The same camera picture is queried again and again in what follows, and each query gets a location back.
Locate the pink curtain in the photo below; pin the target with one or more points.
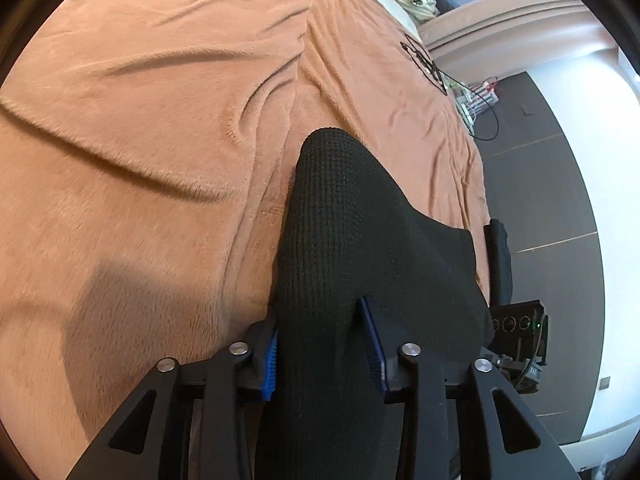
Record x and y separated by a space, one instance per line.
500 25

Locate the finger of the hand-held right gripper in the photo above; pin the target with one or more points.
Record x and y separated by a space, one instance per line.
500 359

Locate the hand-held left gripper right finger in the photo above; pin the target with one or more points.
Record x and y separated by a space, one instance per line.
374 345

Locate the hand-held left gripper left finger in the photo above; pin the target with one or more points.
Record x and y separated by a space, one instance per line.
270 365

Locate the white power strip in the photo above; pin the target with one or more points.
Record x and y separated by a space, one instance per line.
475 100

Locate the black cloth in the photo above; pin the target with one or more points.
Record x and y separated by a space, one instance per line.
500 260

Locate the orange-brown blanket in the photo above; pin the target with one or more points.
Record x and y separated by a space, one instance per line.
150 135

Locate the black knit pants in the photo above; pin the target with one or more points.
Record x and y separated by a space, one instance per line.
340 240

